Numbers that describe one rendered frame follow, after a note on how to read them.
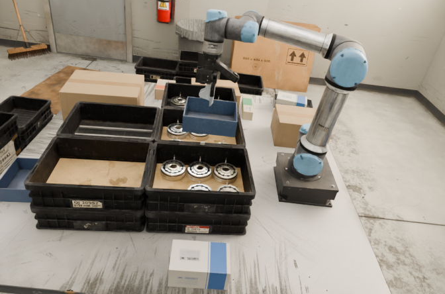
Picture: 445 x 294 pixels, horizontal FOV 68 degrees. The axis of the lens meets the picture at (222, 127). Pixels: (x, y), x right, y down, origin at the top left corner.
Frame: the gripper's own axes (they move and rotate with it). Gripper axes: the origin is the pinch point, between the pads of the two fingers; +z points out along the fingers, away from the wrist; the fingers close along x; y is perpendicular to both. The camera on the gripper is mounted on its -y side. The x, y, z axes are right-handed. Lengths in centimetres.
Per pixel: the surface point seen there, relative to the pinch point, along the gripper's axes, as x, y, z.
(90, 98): -37, 66, 21
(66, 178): 19, 52, 32
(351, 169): -138, -127, 95
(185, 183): 12.7, 6.5, 31.5
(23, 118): -88, 137, 63
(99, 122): -24, 56, 27
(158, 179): 12.4, 17.4, 31.5
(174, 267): 47, 4, 40
